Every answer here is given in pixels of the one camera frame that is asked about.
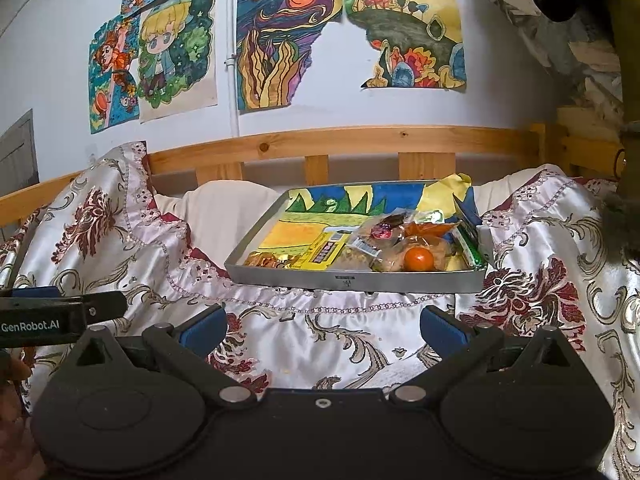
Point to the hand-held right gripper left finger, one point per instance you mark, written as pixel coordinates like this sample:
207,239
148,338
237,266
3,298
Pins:
202,332

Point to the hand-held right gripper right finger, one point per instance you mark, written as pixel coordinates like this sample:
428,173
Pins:
442,332

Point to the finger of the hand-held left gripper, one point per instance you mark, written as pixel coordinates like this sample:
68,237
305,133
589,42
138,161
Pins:
35,291
105,307

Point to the small orange tangerine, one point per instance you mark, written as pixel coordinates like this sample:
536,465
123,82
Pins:
419,259

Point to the green sausage stick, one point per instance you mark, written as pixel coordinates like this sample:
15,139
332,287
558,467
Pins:
470,250

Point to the golden brown snack packet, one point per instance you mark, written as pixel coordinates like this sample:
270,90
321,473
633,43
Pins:
270,260

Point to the orange snack packet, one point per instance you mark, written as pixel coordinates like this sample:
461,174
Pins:
430,232

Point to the grey metal tray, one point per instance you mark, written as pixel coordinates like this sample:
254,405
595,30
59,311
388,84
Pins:
300,280

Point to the clear nut bar packet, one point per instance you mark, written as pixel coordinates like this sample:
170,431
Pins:
360,255

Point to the small green white red packet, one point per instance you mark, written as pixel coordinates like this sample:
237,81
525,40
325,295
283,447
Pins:
430,216

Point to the yellow snack packet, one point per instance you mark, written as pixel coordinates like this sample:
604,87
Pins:
325,250

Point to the person's left hand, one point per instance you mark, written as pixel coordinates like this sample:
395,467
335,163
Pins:
12,435

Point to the floral satin blanket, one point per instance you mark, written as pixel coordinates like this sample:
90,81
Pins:
150,240

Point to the dragon drawing paper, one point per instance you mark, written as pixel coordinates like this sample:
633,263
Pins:
310,220

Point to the orange-haired cartoon figure poster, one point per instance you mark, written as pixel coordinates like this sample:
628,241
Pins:
112,85

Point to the blond cartoon figure poster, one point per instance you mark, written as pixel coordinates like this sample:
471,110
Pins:
175,60

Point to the grey beige patterned cloth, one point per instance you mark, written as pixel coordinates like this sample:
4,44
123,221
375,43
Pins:
575,60

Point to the hill landscape poster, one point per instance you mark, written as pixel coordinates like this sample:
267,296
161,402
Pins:
400,20

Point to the olive green coat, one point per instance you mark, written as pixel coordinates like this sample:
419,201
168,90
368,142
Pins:
627,60

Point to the grey wall panel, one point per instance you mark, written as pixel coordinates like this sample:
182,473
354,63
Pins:
20,155

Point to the white wall pipe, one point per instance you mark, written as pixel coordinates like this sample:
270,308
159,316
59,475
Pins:
232,100

